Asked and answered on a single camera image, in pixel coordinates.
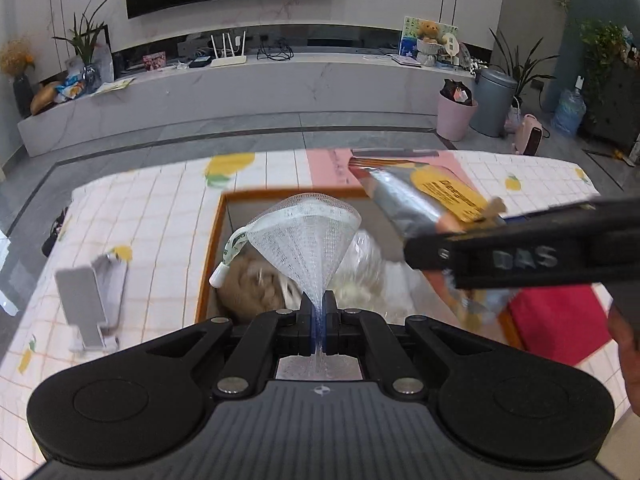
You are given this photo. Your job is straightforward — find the pink trash bin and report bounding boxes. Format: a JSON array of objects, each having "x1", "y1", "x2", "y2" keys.
[{"x1": 436, "y1": 79, "x2": 479, "y2": 142}]

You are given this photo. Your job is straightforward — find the dried yellow flowers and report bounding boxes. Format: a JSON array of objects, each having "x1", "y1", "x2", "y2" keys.
[{"x1": 0, "y1": 39, "x2": 36, "y2": 78}]

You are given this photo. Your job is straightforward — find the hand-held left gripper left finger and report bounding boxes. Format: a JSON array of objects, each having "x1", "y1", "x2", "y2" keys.
[{"x1": 145, "y1": 290, "x2": 321, "y2": 398}]

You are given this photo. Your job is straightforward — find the blue snack bag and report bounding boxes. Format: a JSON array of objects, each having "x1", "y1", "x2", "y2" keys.
[{"x1": 55, "y1": 75, "x2": 86, "y2": 103}]

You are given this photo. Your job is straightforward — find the green and blue picture board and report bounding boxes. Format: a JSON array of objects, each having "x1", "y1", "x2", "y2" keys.
[{"x1": 400, "y1": 16, "x2": 458, "y2": 58}]

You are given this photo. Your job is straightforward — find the yellowish papers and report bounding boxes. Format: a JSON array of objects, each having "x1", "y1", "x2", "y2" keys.
[{"x1": 90, "y1": 77, "x2": 136, "y2": 96}]

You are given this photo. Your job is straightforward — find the dark blue vase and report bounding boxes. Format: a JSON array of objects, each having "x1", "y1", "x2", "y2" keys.
[{"x1": 12, "y1": 74, "x2": 35, "y2": 120}]

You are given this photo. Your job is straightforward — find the black cables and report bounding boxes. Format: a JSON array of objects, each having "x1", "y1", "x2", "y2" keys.
[{"x1": 257, "y1": 35, "x2": 296, "y2": 62}]

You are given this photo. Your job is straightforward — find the dark cabinet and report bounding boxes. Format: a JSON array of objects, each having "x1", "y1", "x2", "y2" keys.
[{"x1": 577, "y1": 45, "x2": 640, "y2": 151}]

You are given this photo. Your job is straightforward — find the brown teddy bear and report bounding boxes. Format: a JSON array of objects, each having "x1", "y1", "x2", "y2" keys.
[{"x1": 416, "y1": 20, "x2": 443, "y2": 43}]

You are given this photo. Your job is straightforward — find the brown round cushion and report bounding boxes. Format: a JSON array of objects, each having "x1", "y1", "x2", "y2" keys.
[{"x1": 30, "y1": 81, "x2": 63, "y2": 116}]

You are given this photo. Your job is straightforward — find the green ivy plant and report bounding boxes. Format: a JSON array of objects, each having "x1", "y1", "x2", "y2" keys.
[{"x1": 577, "y1": 20, "x2": 628, "y2": 121}]

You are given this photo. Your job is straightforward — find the brown plush toy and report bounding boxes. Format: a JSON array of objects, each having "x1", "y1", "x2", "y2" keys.
[{"x1": 217, "y1": 252, "x2": 303, "y2": 323}]

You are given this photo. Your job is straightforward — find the silver and orange snack packet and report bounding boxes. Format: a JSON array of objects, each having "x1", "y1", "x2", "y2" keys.
[{"x1": 347, "y1": 156, "x2": 516, "y2": 331}]

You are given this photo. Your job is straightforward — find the blue water bottle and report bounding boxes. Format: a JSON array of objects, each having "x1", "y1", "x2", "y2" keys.
[{"x1": 551, "y1": 87, "x2": 587, "y2": 137}]

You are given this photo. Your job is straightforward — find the orange cardboard box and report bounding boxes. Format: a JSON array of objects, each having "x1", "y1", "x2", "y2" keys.
[{"x1": 194, "y1": 186, "x2": 526, "y2": 351}]

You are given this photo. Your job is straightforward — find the white marble television console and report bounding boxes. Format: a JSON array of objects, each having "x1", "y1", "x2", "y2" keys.
[{"x1": 17, "y1": 50, "x2": 476, "y2": 158}]

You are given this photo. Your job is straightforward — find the small pink handbag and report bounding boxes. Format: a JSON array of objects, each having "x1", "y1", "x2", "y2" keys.
[{"x1": 504, "y1": 97, "x2": 523, "y2": 131}]

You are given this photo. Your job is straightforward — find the grey trash bin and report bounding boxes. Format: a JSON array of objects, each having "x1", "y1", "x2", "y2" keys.
[{"x1": 470, "y1": 69, "x2": 518, "y2": 138}]

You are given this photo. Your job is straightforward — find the lemon print checked tablecloth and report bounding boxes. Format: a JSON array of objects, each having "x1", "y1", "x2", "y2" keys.
[{"x1": 0, "y1": 147, "x2": 640, "y2": 466}]

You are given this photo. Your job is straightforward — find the pink heater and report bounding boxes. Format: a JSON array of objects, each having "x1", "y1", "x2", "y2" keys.
[{"x1": 514, "y1": 114, "x2": 546, "y2": 157}]

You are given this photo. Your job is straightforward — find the red square box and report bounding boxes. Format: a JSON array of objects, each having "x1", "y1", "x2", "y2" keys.
[{"x1": 505, "y1": 282, "x2": 618, "y2": 367}]

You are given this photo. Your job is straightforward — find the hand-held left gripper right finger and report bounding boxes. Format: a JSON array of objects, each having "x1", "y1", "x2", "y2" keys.
[{"x1": 322, "y1": 290, "x2": 493, "y2": 398}]

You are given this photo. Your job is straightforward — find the green plant in glass vase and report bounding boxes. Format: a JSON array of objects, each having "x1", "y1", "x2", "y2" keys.
[{"x1": 52, "y1": 0, "x2": 113, "y2": 93}]

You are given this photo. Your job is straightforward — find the long-leaf potted plant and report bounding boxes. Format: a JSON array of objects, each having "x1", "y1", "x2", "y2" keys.
[{"x1": 487, "y1": 27, "x2": 561, "y2": 111}]

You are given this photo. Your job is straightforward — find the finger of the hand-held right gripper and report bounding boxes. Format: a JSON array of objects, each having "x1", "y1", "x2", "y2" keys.
[
  {"x1": 404, "y1": 222, "x2": 640, "y2": 292},
  {"x1": 502, "y1": 194, "x2": 640, "y2": 233}
]

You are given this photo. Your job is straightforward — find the white phone stand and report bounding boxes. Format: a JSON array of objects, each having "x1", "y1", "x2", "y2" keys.
[{"x1": 54, "y1": 252, "x2": 130, "y2": 353}]

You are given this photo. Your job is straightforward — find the black object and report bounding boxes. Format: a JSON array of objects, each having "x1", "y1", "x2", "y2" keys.
[{"x1": 41, "y1": 206, "x2": 71, "y2": 258}]

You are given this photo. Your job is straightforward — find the person's right hand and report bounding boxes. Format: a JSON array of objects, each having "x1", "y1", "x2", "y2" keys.
[{"x1": 607, "y1": 304, "x2": 640, "y2": 416}]

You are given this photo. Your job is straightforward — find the white mesh bag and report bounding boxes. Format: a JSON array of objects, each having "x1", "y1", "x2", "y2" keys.
[{"x1": 209, "y1": 195, "x2": 362, "y2": 361}]

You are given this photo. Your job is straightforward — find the white router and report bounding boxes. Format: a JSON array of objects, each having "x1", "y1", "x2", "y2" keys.
[{"x1": 210, "y1": 31, "x2": 248, "y2": 67}]

